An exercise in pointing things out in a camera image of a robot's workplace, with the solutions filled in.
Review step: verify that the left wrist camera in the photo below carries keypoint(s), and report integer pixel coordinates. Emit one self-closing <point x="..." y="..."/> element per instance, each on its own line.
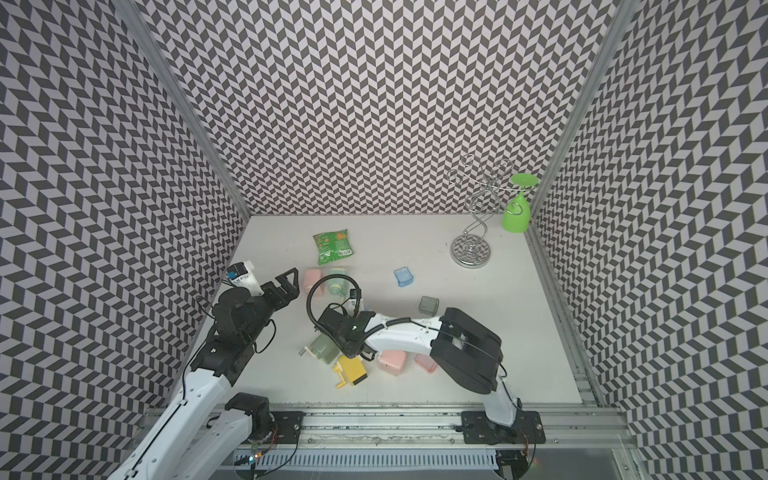
<point x="242" y="275"/>

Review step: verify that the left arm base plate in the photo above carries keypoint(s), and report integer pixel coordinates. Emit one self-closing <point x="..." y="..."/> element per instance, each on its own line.
<point x="277" y="428"/>

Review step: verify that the sage green pencil sharpener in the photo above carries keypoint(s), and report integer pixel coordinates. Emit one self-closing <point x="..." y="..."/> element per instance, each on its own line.
<point x="322" y="348"/>

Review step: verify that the blue transparent tray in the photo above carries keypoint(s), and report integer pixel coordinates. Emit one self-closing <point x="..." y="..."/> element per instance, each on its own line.
<point x="403" y="276"/>

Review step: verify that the metal wire glass rack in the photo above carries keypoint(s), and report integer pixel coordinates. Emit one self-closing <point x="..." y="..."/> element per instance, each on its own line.
<point x="470" y="249"/>

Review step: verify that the pink transparent tray front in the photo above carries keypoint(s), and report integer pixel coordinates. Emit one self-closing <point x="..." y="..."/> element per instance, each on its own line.
<point x="426" y="362"/>

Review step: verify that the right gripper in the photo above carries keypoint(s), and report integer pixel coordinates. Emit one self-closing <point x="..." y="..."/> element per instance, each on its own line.
<point x="339" y="344"/>

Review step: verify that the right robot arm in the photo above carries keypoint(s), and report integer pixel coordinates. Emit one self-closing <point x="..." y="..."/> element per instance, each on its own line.
<point x="468" y="352"/>

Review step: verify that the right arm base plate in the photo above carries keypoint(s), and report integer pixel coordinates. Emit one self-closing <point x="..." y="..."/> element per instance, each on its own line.
<point x="527" y="429"/>

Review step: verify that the yellow pencil sharpener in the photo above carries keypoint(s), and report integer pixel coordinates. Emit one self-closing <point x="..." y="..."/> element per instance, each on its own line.
<point x="351" y="371"/>

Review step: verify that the green snack bag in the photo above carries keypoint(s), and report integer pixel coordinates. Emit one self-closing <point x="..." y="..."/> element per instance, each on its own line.
<point x="332" y="246"/>

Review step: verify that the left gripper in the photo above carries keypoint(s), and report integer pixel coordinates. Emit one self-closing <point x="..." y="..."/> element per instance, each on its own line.
<point x="290" y="292"/>

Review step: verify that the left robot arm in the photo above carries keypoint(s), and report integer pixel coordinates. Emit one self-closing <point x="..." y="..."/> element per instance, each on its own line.
<point x="173" y="448"/>

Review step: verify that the green plastic wine glass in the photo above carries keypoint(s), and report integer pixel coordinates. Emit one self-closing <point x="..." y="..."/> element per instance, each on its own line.
<point x="517" y="214"/>

